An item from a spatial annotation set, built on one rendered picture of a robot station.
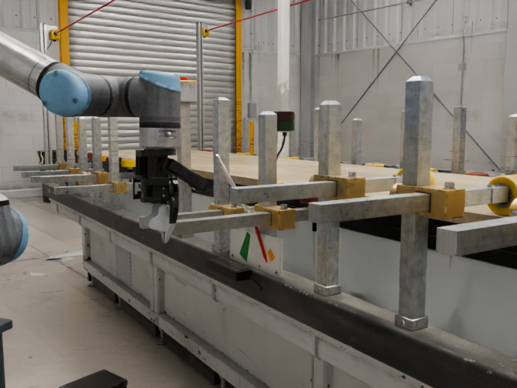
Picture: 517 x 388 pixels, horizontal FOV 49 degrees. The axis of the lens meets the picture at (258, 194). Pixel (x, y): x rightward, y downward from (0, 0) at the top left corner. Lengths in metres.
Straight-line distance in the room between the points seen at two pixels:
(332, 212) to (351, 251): 0.67
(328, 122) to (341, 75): 9.92
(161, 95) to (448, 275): 0.73
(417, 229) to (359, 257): 0.46
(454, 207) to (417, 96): 0.21
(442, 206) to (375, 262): 0.50
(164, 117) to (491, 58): 8.28
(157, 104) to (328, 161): 0.39
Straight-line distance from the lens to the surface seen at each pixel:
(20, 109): 9.02
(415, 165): 1.06
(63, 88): 1.19
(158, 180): 1.24
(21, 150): 9.02
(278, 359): 1.99
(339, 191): 1.20
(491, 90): 9.26
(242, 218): 1.37
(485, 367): 1.01
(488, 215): 1.22
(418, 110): 1.05
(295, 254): 1.74
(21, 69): 1.27
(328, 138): 1.23
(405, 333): 1.11
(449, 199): 1.01
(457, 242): 0.69
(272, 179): 1.45
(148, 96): 1.24
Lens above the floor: 1.08
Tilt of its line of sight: 7 degrees down
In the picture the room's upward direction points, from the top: straight up
